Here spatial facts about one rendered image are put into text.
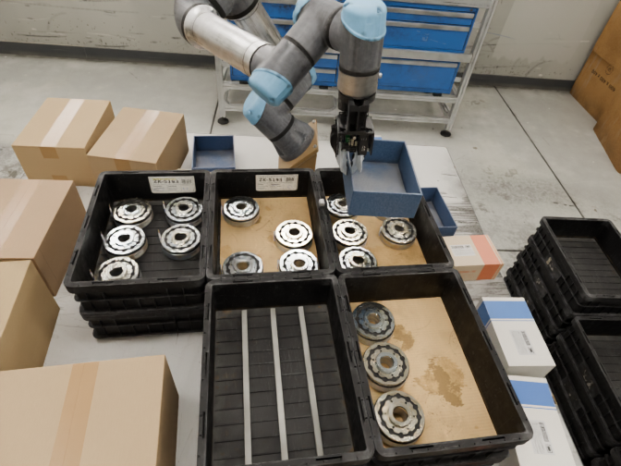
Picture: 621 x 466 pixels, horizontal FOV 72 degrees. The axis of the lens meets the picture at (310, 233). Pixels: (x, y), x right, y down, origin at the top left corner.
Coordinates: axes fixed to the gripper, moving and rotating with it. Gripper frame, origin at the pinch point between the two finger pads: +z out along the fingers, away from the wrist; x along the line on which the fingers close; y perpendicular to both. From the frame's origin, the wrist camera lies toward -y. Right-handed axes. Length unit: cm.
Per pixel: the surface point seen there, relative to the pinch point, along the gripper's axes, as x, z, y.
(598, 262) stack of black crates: 108, 71, -32
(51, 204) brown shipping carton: -80, 20, -9
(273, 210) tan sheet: -19.4, 27.6, -15.3
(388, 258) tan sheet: 13.3, 29.9, 1.5
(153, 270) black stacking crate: -48, 26, 9
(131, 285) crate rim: -48, 16, 21
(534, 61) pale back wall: 190, 102, -285
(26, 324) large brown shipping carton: -72, 24, 26
